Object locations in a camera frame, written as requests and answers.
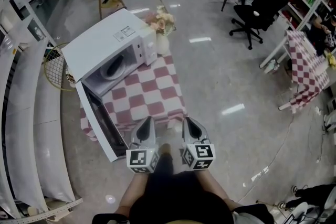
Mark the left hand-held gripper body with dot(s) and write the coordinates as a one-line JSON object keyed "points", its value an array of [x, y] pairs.
{"points": [[137, 158]]}

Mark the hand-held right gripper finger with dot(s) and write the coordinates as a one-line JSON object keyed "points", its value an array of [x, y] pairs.
{"points": [[186, 133], [201, 134]]}

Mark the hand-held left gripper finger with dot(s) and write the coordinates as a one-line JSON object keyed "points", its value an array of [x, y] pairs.
{"points": [[139, 131], [151, 133]]}

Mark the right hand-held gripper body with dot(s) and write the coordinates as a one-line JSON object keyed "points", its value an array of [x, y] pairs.
{"points": [[203, 152]]}

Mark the white round plate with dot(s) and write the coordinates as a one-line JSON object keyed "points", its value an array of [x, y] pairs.
{"points": [[118, 73]]}

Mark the white microwave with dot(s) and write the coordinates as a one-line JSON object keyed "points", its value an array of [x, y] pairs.
{"points": [[105, 34]]}

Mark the person's right forearm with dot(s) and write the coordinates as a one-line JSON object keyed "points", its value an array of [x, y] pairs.
{"points": [[211, 186]]}

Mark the person's left forearm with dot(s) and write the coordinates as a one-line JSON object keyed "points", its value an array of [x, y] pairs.
{"points": [[131, 191]]}

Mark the person's tan shoe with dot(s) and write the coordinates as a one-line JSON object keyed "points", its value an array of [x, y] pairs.
{"points": [[166, 149]]}

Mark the pink checkered tablecloth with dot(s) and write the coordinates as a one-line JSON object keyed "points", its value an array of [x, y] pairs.
{"points": [[147, 91], [307, 70]]}

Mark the person's black clothing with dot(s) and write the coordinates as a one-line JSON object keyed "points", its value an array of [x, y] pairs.
{"points": [[178, 196]]}

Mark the white ribbed vase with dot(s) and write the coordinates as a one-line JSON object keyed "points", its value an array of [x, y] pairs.
{"points": [[162, 44]]}

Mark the cluster of plastic bottles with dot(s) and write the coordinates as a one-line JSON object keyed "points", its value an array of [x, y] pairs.
{"points": [[270, 66]]}

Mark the white round table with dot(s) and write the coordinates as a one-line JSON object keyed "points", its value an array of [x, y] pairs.
{"points": [[299, 209]]}

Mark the pink and cream flower bouquet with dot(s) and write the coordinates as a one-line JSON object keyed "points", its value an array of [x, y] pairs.
{"points": [[160, 21]]}

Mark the white metal shelving rack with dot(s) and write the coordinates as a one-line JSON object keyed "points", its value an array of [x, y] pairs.
{"points": [[23, 112]]}

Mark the black office chair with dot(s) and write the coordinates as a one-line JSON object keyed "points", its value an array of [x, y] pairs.
{"points": [[267, 5]]}

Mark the yellow flower bunch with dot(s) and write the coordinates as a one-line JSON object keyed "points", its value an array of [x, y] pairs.
{"points": [[330, 58]]}

